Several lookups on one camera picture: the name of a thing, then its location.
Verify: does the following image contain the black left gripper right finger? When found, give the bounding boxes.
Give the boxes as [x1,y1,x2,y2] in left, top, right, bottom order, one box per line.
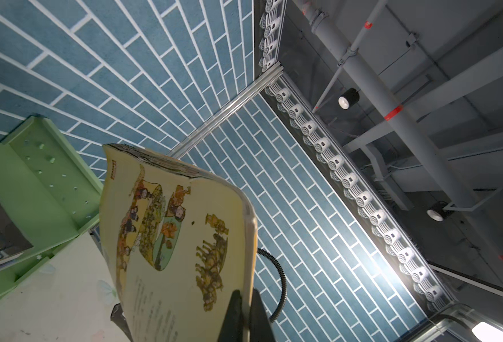
[217,289,276,342]

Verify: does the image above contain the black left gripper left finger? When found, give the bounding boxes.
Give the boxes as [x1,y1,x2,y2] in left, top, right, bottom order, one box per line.
[110,303,133,341]

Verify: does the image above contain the yellow illustrated history book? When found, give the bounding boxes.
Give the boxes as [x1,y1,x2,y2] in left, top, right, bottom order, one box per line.
[99,144,257,341]

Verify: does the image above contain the green shelf rack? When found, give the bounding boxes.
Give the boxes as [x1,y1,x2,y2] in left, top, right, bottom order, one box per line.
[0,116,103,300]

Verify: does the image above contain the black ceiling spotlight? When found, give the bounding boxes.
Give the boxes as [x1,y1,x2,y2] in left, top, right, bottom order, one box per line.
[338,88,360,111]
[427,200,453,222]

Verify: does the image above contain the grey ceiling pipe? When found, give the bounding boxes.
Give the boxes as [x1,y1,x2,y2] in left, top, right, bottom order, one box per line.
[294,1,503,261]

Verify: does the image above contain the black corrugated cable conduit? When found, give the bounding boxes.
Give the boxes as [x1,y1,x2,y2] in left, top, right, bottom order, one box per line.
[256,247,289,323]

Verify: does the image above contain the metal corner frame post right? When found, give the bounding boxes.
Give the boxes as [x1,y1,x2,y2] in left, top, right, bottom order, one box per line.
[167,61,284,159]

